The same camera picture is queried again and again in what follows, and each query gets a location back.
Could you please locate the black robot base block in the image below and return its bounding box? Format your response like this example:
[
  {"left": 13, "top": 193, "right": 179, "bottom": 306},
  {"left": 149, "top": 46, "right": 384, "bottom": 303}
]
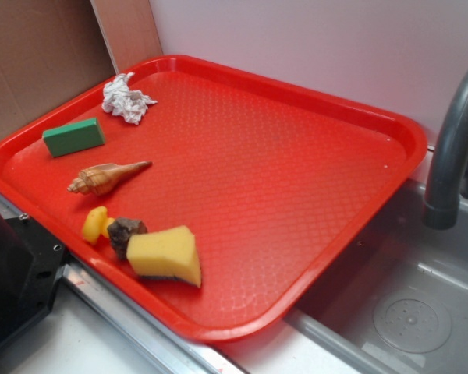
[{"left": 0, "top": 214, "right": 67, "bottom": 350}]

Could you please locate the green rectangular block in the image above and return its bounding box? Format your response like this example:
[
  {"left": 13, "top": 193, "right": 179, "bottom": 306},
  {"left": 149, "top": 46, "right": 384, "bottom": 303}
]
[{"left": 42, "top": 118, "right": 105, "bottom": 157}]

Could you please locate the red plastic tray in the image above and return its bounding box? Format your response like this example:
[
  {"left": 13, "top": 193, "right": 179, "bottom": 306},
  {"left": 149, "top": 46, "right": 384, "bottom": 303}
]
[{"left": 0, "top": 55, "right": 427, "bottom": 343}]

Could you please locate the yellow sponge piece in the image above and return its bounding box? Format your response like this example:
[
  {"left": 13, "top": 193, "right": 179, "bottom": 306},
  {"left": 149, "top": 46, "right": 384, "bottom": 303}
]
[{"left": 126, "top": 225, "right": 202, "bottom": 288}]

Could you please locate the dark brown rock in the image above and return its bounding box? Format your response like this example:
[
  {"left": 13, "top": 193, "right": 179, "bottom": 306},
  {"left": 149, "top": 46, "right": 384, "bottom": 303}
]
[{"left": 107, "top": 217, "right": 147, "bottom": 260}]

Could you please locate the brown spiral seashell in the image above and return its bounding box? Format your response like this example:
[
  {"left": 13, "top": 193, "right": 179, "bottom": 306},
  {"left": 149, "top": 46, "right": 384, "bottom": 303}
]
[{"left": 66, "top": 161, "right": 153, "bottom": 196}]

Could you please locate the small yellow rubber duck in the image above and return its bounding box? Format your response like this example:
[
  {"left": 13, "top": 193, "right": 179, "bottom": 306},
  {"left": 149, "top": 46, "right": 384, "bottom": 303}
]
[{"left": 82, "top": 206, "right": 115, "bottom": 245}]

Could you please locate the crumpled white paper towel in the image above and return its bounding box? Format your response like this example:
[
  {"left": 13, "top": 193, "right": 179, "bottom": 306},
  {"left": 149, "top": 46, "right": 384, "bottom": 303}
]
[{"left": 101, "top": 72, "right": 158, "bottom": 125}]

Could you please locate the light wooden board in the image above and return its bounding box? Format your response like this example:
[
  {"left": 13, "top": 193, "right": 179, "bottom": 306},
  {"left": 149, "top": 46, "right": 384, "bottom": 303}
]
[{"left": 90, "top": 0, "right": 163, "bottom": 73}]

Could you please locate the grey plastic sink basin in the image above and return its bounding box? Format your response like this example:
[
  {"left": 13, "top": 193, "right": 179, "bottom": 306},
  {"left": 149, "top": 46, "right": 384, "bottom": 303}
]
[{"left": 218, "top": 146, "right": 468, "bottom": 374}]

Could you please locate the grey toy faucet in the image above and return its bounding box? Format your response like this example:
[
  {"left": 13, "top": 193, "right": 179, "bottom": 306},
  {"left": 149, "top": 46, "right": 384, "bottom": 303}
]
[{"left": 422, "top": 71, "right": 468, "bottom": 230}]

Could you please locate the brown cardboard panel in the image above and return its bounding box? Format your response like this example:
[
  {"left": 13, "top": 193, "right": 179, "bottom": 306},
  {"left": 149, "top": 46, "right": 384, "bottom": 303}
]
[{"left": 0, "top": 1, "right": 115, "bottom": 140}]

